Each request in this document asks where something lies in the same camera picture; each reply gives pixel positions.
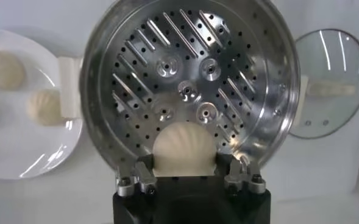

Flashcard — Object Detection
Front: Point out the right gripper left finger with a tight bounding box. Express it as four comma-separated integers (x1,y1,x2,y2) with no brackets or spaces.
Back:
115,153,158,197

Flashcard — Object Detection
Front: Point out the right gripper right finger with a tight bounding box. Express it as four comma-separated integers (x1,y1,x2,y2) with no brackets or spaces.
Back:
215,153,267,195

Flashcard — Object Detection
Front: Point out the white steamed baozi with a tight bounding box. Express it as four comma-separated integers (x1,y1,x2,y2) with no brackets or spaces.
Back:
26,88,66,126
152,121,218,177
0,50,26,91

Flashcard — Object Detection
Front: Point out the round glass pot lid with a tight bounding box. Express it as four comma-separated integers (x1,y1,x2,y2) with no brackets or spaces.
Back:
288,29,359,140

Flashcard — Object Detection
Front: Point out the stainless steel steamer basket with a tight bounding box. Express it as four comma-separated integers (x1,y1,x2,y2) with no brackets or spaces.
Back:
59,0,310,176

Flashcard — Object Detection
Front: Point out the white ceramic plate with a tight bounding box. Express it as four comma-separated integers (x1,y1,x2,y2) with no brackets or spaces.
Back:
0,29,84,180

